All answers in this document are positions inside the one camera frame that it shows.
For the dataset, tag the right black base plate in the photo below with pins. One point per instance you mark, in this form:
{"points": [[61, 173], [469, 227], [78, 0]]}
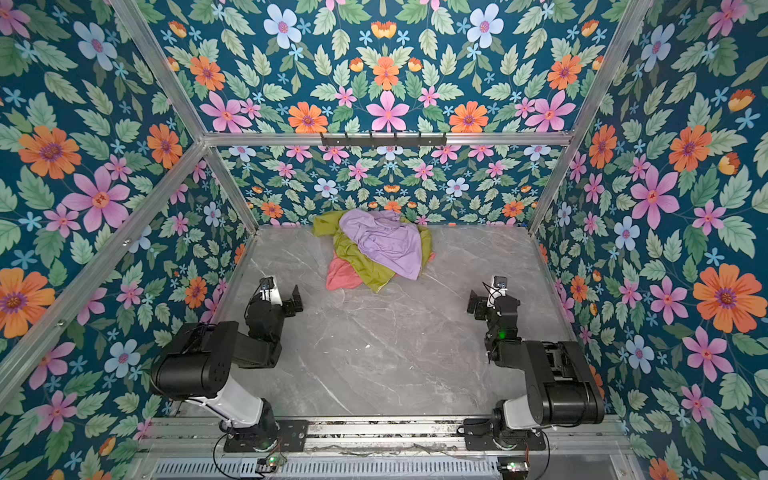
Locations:
{"points": [[486, 434]]}

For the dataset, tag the right small circuit board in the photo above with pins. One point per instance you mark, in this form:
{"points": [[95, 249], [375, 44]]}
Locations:
{"points": [[511, 468]]}

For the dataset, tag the pink cloth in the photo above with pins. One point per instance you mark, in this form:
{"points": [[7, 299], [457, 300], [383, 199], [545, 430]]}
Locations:
{"points": [[342, 275]]}

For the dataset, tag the aluminium frame right post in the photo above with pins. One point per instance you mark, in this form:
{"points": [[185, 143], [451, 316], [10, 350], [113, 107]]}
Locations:
{"points": [[628, 27]]}

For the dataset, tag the aluminium frame left post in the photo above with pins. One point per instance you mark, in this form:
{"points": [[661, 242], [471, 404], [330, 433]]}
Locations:
{"points": [[140, 32]]}

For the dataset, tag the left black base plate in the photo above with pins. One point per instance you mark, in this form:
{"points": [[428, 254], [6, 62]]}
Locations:
{"points": [[274, 436]]}

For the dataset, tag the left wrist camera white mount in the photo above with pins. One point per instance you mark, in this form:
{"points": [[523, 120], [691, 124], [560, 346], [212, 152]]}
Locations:
{"points": [[268, 291]]}

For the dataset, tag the aluminium frame left beam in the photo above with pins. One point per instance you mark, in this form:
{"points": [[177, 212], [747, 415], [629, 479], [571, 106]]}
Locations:
{"points": [[23, 359]]}

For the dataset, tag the aluminium frame post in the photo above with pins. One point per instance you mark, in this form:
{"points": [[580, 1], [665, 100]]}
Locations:
{"points": [[140, 32], [628, 27]]}

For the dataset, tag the left small circuit board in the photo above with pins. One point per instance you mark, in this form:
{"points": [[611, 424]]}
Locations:
{"points": [[271, 463]]}

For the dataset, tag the purple cloth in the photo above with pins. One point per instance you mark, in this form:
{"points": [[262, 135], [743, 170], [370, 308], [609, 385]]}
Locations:
{"points": [[385, 239]]}

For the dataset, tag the small circuit board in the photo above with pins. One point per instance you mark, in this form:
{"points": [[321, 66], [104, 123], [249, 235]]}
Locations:
{"points": [[511, 468], [271, 463]]}

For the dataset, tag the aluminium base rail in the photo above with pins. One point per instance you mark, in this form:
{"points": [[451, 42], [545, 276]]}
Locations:
{"points": [[363, 436]]}

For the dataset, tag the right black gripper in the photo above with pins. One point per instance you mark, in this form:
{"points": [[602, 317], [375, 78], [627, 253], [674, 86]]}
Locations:
{"points": [[482, 302]]}

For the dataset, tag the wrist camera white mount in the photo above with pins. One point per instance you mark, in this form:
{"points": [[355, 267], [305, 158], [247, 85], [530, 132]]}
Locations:
{"points": [[268, 291], [499, 286]]}

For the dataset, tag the black hook rack bar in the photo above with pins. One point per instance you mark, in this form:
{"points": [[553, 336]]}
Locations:
{"points": [[374, 140]]}

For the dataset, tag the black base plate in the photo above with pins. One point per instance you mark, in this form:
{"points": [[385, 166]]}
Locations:
{"points": [[274, 436], [486, 434]]}

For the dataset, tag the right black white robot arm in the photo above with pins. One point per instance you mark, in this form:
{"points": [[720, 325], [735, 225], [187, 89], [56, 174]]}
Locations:
{"points": [[560, 389]]}

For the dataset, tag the green cloth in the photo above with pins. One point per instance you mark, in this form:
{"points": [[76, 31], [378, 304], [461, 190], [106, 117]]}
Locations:
{"points": [[373, 275]]}

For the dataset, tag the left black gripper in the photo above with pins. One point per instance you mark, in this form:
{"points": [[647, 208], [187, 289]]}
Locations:
{"points": [[293, 306]]}

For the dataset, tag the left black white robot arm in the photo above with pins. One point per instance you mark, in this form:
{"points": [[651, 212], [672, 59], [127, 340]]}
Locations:
{"points": [[195, 367]]}

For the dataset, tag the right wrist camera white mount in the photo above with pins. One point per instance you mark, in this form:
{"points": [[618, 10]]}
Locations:
{"points": [[499, 286]]}

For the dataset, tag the aluminium frame back crossbar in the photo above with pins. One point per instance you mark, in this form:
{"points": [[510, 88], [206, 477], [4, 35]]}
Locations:
{"points": [[461, 139]]}

